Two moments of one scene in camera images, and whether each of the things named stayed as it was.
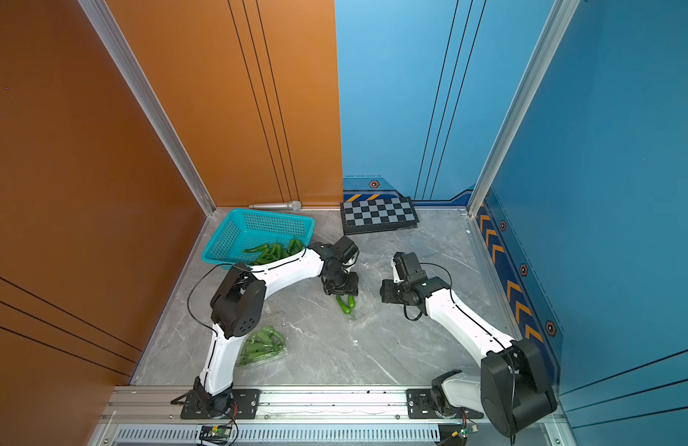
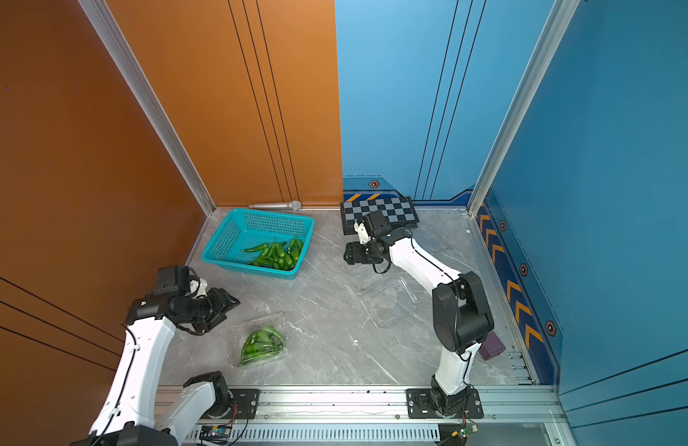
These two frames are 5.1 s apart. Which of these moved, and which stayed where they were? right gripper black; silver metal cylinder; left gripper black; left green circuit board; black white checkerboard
Moved: left gripper black; right gripper black
Stayed: left green circuit board; black white checkerboard; silver metal cylinder
